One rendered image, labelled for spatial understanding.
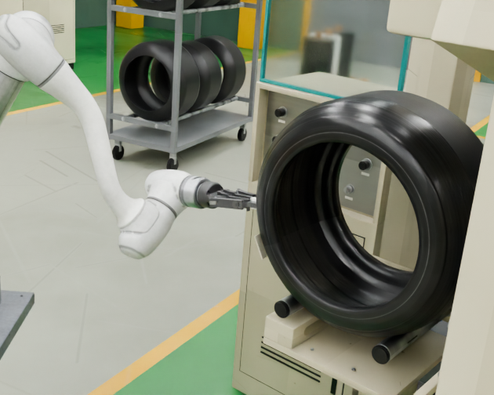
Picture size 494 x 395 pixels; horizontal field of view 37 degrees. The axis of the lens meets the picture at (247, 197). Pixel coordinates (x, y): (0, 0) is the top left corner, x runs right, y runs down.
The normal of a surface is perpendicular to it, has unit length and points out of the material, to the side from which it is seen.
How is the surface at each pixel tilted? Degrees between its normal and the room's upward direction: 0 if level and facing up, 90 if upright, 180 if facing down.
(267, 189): 89
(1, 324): 0
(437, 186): 64
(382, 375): 0
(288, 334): 90
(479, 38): 72
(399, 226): 90
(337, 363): 0
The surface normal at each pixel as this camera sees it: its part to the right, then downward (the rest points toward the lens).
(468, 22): -0.58, -0.07
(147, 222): 0.49, -0.13
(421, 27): -0.64, 0.22
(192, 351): 0.07, -0.93
